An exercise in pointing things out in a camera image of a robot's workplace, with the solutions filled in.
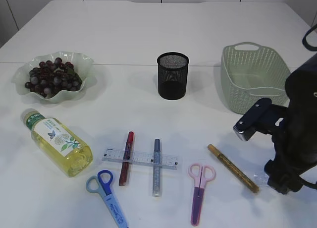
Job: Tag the blue scissors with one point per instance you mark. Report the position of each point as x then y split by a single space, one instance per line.
104 190

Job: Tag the pink purple scissors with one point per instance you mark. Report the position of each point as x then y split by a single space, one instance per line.
201 174

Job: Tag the clear plastic ruler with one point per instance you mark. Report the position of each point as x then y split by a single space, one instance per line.
141 158

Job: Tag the green wavy glass plate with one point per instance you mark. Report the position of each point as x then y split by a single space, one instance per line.
82 65

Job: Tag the silver glitter pen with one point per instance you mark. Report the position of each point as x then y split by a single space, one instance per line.
156 169

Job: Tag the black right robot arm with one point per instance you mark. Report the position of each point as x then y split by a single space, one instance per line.
295 141

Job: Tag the red glitter pen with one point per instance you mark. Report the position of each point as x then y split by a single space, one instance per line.
126 157

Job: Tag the jasmine tea bottle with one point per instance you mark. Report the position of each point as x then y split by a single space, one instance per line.
69 153

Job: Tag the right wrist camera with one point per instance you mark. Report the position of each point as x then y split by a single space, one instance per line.
261 117

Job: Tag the black mesh pen holder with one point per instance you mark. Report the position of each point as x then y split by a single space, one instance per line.
172 75

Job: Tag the purple grape bunch with leaf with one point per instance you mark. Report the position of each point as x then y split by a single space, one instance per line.
51 77

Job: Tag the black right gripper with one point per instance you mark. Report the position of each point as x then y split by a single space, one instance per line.
282 170

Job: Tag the green plastic woven basket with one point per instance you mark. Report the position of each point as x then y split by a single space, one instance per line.
250 72

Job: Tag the gold glitter pen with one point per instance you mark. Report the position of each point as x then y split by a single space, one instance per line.
233 169

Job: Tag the clear plastic sheet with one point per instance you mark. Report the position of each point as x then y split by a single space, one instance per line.
261 179

